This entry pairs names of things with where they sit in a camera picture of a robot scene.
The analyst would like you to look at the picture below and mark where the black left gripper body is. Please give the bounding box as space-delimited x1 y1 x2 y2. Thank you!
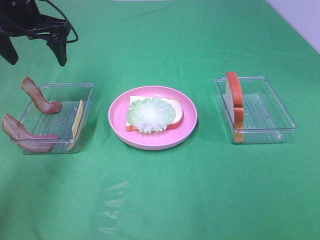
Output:
0 0 71 43

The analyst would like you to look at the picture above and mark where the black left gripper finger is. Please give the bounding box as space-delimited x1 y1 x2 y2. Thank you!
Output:
46 41 68 67
0 35 19 65

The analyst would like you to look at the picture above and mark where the bacon strip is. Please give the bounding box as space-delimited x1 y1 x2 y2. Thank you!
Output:
21 76 62 114
1 114 59 153

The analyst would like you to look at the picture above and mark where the green lettuce leaf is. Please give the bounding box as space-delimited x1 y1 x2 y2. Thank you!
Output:
126 96 178 134

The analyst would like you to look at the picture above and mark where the white bread slice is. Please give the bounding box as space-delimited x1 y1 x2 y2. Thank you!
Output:
125 95 185 133

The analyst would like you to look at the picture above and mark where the clear left plastic container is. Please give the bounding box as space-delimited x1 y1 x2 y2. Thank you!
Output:
11 83 94 154

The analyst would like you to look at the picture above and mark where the clear plastic container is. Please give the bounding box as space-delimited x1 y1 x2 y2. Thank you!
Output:
11 83 94 154
215 76 297 144

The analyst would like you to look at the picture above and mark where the yellow cheese slice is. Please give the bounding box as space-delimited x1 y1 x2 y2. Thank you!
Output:
67 99 84 152

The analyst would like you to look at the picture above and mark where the pink round plate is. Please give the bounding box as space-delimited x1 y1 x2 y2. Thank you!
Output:
108 85 198 151

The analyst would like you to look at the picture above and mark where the green tablecloth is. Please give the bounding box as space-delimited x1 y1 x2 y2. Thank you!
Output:
0 0 320 240

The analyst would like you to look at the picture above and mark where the clear tape patch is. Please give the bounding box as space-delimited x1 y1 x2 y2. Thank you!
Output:
85 172 129 240

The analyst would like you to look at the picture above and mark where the upright bread slice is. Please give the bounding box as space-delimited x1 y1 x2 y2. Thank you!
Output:
225 71 245 143

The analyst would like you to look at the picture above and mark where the clear right plastic container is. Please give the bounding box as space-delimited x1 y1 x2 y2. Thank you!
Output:
215 76 297 144

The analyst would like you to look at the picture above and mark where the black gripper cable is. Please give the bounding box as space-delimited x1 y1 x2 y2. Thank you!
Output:
0 0 80 44

